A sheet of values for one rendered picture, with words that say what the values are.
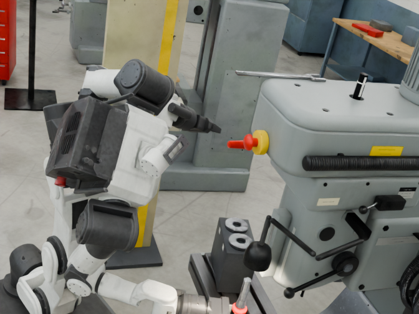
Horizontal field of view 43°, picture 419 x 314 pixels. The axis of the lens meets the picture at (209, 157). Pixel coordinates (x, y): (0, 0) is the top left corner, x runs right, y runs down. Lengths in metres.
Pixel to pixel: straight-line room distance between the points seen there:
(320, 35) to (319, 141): 7.71
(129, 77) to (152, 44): 1.45
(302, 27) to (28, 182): 5.67
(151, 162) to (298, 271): 0.49
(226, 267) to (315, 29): 7.11
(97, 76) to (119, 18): 1.22
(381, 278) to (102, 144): 0.86
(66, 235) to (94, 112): 0.61
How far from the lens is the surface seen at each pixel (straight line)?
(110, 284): 1.68
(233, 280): 1.99
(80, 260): 1.59
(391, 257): 1.57
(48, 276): 2.02
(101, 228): 1.41
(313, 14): 8.68
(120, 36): 2.90
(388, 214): 1.46
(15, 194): 4.15
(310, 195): 1.28
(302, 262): 1.45
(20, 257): 2.42
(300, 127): 1.17
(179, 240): 3.81
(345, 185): 1.30
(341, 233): 1.43
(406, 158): 1.31
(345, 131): 1.20
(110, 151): 1.43
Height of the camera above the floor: 2.30
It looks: 28 degrees down
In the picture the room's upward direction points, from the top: 12 degrees clockwise
